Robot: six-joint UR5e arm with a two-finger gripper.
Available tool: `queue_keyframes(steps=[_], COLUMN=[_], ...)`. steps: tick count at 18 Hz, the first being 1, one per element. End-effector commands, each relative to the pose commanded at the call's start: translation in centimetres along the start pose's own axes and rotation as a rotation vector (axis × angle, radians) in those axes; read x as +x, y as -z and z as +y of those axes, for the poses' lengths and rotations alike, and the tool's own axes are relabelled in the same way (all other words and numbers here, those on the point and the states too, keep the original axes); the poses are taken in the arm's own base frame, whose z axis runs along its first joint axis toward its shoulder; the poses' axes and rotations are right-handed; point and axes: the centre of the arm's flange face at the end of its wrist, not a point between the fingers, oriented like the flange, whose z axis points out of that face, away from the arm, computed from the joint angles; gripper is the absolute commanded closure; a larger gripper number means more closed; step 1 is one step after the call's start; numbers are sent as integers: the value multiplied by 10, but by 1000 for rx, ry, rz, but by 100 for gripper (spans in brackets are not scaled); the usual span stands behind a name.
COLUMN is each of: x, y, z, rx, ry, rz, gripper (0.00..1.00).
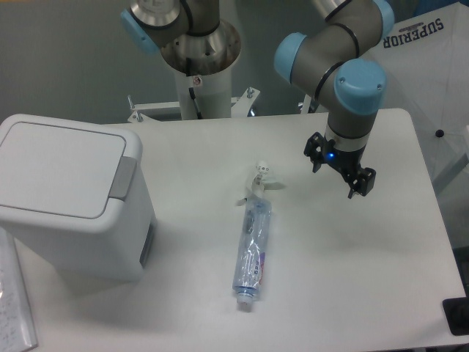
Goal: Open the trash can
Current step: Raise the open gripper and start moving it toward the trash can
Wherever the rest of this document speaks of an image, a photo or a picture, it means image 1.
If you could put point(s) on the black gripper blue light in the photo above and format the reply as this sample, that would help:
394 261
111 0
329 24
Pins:
348 164

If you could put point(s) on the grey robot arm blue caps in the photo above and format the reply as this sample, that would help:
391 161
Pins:
328 67

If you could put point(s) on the white trash can body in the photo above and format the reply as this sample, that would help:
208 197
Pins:
114 245

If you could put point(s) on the white trash can lid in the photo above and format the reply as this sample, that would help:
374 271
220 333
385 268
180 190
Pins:
58 170

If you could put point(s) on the small white skeleton toy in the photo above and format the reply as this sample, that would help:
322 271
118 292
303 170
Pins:
261 178

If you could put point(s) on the white umbrella with lettering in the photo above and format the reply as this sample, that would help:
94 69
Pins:
426 60

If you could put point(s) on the clear plastic water bottle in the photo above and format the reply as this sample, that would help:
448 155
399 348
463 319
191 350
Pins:
248 274

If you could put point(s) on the black device at edge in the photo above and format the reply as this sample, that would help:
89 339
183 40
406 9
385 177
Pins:
456 311

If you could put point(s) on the white metal mounting frame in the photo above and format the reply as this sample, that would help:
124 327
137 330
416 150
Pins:
194 108

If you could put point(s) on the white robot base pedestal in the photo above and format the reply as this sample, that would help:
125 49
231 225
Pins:
204 63

